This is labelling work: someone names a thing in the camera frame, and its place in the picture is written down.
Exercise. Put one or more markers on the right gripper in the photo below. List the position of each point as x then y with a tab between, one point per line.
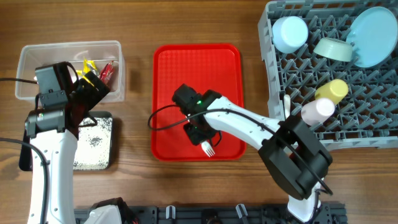
194	138

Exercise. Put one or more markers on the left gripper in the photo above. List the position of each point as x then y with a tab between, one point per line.
95	96

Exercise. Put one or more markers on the white plastic fork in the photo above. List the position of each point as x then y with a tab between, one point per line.
207	148

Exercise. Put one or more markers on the yellow foil wrapper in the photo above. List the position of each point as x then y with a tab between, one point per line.
88	66

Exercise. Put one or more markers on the red snack wrapper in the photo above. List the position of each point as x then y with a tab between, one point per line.
107	73

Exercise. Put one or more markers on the white plastic spoon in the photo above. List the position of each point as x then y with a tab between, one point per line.
287	105

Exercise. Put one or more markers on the white upturned cup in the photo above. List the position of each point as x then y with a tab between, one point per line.
317	111

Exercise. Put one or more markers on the light blue bowl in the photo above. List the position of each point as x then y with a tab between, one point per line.
289	34

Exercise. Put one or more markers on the yellow upturned cup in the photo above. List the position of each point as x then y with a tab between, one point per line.
334	90

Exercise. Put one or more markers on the green bowl with rice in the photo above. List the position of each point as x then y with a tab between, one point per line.
334	49

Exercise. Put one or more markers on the light blue plate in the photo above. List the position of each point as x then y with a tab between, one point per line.
373	35

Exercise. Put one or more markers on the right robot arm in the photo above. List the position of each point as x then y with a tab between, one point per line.
294	157

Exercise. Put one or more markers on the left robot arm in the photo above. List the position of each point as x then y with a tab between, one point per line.
52	164

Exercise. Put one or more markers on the black waste tray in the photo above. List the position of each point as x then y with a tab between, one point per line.
93	148

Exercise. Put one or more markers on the grey dishwasher rack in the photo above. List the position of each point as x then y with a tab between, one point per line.
367	116

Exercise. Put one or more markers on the clear plastic bin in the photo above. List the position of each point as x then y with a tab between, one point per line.
101	52

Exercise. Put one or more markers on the red serving tray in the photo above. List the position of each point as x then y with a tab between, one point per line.
203	67

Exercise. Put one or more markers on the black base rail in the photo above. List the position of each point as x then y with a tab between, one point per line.
330	213

